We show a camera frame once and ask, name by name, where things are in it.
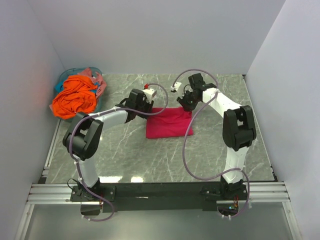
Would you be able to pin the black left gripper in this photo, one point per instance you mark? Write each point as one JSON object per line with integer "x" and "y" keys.
{"x": 149, "y": 106}

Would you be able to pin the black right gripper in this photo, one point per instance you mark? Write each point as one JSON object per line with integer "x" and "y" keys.
{"x": 182, "y": 101}

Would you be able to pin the red t shirt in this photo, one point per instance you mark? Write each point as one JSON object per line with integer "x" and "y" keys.
{"x": 172, "y": 122}

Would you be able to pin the orange t shirt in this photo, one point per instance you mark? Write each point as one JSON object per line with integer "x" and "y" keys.
{"x": 77, "y": 96}

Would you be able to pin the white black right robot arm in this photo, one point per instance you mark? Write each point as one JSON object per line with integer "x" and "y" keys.
{"x": 238, "y": 129}

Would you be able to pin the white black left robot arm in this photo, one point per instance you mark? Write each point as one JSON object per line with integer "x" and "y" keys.
{"x": 83, "y": 136}

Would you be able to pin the pink t shirt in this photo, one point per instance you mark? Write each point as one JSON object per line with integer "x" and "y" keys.
{"x": 97, "y": 79}

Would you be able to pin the teal plastic laundry basket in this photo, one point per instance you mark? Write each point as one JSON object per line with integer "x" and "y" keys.
{"x": 74, "y": 71}

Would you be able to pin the blue garment in basket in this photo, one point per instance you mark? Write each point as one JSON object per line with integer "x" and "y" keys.
{"x": 59, "y": 87}

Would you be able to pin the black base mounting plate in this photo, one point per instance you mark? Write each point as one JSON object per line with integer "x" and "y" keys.
{"x": 166, "y": 203}

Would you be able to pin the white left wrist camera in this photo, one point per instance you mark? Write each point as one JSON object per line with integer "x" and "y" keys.
{"x": 149, "y": 93}

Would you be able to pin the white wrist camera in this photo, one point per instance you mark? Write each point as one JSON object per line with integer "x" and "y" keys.
{"x": 175, "y": 87}
{"x": 149, "y": 93}

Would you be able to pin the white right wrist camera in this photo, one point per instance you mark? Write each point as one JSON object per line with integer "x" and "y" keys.
{"x": 175, "y": 87}

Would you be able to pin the aluminium frame rail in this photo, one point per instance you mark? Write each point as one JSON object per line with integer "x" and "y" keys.
{"x": 260, "y": 192}

